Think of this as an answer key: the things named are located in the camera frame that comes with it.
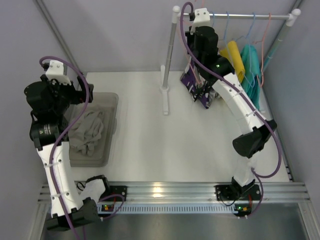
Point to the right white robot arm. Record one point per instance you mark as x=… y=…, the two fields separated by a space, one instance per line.
x=209 y=74

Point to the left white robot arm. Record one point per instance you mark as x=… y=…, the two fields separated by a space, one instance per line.
x=49 y=100

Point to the grey slotted cable duct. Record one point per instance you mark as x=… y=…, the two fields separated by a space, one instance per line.
x=105 y=209

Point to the grey plastic bin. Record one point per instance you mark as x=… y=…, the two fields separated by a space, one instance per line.
x=107 y=102

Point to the grey trousers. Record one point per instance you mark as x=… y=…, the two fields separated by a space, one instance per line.
x=86 y=133

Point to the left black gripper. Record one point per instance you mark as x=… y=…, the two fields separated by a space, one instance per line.
x=81 y=91

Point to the blue hanger with yellow garment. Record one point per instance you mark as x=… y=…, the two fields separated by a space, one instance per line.
x=224 y=39

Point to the white metal clothes rack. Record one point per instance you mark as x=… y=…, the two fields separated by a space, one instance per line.
x=239 y=25

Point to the blue hanger with teal garment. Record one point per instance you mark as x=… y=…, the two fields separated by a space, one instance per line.
x=247 y=38

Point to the aluminium mounting rail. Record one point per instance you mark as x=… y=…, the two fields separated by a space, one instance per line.
x=204 y=192

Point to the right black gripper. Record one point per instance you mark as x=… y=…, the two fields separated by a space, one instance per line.
x=200 y=81

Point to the far right pink hanger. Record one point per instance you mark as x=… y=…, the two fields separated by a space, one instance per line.
x=262 y=41

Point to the pink wire hanger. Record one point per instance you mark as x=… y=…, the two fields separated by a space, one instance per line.
x=183 y=38

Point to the teal garment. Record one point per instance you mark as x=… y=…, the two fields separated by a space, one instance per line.
x=249 y=83

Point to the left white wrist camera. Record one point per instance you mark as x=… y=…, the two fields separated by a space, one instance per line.
x=58 y=71

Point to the yellow garment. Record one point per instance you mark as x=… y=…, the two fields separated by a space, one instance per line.
x=232 y=53

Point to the purple patterned garment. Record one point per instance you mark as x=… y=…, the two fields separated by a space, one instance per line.
x=197 y=86

